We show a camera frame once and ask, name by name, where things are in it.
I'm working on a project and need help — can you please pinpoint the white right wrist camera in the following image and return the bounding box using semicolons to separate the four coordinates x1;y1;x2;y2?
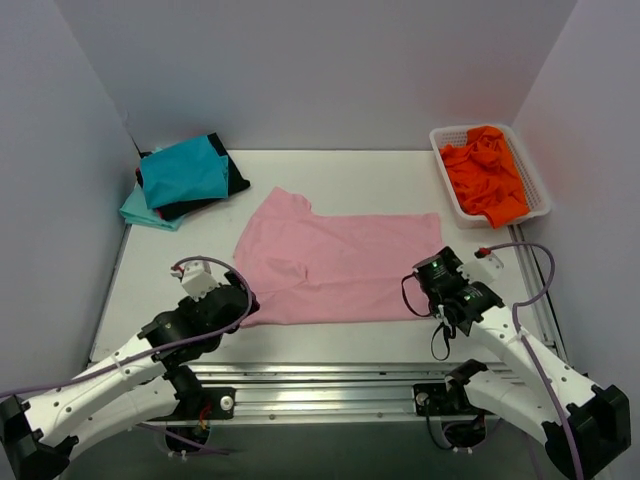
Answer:
457;248;504;285

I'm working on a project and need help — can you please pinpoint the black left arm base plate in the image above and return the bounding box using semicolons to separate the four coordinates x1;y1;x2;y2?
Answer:
152;387;236;422

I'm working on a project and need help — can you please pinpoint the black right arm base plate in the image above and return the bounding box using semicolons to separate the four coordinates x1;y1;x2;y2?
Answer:
412;382;480;417

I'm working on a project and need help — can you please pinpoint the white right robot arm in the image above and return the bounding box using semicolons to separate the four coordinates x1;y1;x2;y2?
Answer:
411;247;631;479

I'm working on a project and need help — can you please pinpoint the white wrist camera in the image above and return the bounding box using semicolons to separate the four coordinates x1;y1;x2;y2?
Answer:
457;248;504;285
171;260;219;302

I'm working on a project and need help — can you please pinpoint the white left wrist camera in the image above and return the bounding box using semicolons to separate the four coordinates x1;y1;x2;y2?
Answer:
171;260;219;302

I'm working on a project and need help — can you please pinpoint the folded light teal t-shirt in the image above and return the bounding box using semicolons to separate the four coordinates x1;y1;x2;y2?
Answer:
119;186;184;232

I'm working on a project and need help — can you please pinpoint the pink t-shirt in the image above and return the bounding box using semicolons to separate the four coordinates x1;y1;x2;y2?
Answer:
233;187;444;327

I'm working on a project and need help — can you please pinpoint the white plastic basket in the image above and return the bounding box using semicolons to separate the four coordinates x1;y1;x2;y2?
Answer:
429;123;552;229

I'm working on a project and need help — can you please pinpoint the orange t-shirt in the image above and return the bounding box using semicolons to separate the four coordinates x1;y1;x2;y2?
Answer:
440;126;530;228

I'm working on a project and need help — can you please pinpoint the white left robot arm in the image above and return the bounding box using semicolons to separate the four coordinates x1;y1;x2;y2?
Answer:
1;271;259;479

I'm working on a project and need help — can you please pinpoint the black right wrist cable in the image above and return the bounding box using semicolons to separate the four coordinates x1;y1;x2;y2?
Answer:
401;272;456;362

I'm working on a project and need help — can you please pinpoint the aluminium rail frame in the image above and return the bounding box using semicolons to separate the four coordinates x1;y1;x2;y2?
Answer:
49;219;596;480

